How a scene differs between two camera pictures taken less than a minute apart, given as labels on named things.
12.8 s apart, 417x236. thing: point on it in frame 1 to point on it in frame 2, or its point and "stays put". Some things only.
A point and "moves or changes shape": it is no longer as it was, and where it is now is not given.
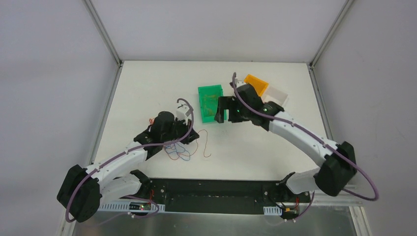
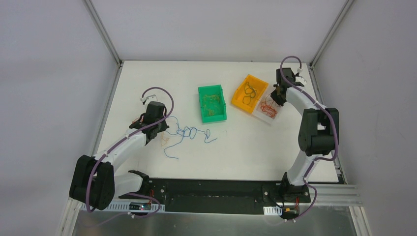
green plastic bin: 209,98 stays put
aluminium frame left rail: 65,228 stays put
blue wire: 179,152 moves or changes shape
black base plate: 221,195 stays put
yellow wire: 210,100 stays put
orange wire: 151,121 moves or changes shape
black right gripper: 230,108 to 278,96
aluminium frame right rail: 350,195 stays put
